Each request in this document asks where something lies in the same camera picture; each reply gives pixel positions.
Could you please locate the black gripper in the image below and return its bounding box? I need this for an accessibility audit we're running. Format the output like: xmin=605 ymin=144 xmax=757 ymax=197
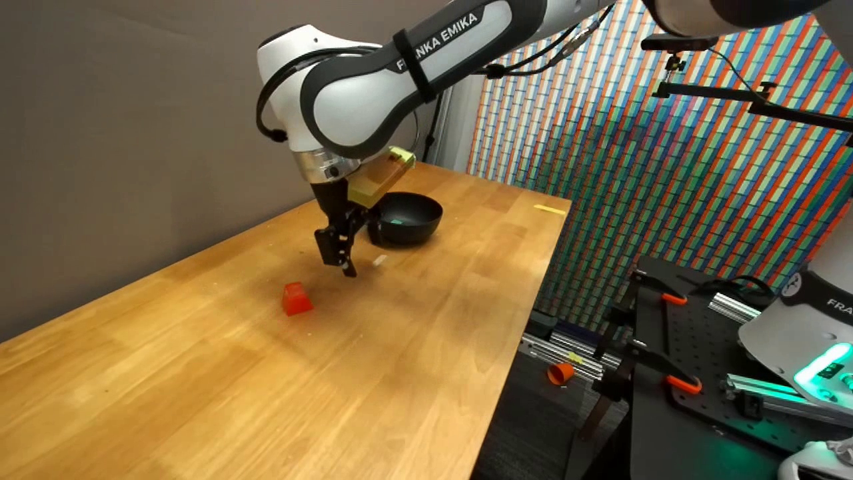
xmin=313 ymin=180 xmax=366 ymax=278

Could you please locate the red block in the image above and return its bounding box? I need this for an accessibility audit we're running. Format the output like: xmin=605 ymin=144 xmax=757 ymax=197
xmin=284 ymin=284 xmax=314 ymax=318

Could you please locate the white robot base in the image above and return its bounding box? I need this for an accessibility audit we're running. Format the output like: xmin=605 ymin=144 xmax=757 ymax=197
xmin=738 ymin=206 xmax=853 ymax=417

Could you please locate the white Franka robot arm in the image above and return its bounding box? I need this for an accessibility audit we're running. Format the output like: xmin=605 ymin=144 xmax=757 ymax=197
xmin=257 ymin=0 xmax=618 ymax=278

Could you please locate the black bowl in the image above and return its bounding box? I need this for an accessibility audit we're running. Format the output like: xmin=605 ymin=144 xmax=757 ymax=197
xmin=368 ymin=192 xmax=444 ymax=248

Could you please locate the orange black clamp right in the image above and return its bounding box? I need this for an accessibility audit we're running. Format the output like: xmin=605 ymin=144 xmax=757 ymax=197
xmin=632 ymin=270 xmax=691 ymax=306

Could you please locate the orange black clamp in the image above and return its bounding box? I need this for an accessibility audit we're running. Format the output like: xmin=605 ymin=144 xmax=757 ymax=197
xmin=632 ymin=270 xmax=691 ymax=306
xmin=625 ymin=338 xmax=705 ymax=398

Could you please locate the orange black clamp left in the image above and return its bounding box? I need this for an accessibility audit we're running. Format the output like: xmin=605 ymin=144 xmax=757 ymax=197
xmin=625 ymin=338 xmax=705 ymax=398

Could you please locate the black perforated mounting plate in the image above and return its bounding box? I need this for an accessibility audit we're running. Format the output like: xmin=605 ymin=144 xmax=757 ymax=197
xmin=630 ymin=256 xmax=847 ymax=480

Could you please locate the gold wrist camera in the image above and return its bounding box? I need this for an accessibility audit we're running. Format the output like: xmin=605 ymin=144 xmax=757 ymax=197
xmin=346 ymin=148 xmax=416 ymax=209

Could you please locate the orange cap on rail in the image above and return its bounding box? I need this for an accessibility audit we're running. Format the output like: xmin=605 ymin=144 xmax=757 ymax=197
xmin=546 ymin=364 xmax=576 ymax=388

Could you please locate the aluminium extrusion rail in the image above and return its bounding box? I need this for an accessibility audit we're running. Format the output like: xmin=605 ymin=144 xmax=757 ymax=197
xmin=521 ymin=334 xmax=618 ymax=381

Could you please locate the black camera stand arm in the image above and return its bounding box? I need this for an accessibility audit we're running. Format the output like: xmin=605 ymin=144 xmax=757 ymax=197
xmin=641 ymin=36 xmax=853 ymax=148

